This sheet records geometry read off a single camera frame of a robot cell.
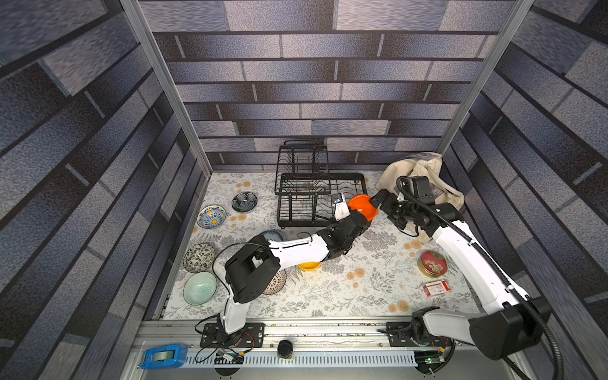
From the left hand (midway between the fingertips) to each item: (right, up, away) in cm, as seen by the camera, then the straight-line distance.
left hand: (356, 208), depth 84 cm
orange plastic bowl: (+3, +2, +1) cm, 3 cm away
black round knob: (-24, -38, -20) cm, 49 cm away
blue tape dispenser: (-59, -42, -18) cm, 75 cm away
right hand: (+6, +1, -5) cm, 8 cm away
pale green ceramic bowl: (-56, -28, -3) cm, 63 cm away
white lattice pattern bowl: (-29, -27, -1) cm, 40 cm away
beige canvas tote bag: (+32, +17, +14) cm, 39 cm away
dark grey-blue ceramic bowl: (-47, +1, +22) cm, 52 cm away
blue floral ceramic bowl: (-32, -12, +8) cm, 35 cm away
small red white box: (+28, -28, -3) cm, 40 cm away
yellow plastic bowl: (-17, -21, 0) cm, 27 cm away
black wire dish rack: (-19, +8, +30) cm, 36 cm away
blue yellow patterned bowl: (-60, -5, +17) cm, 62 cm away
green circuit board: (+21, -45, -14) cm, 52 cm away
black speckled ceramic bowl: (-60, -20, +6) cm, 64 cm away
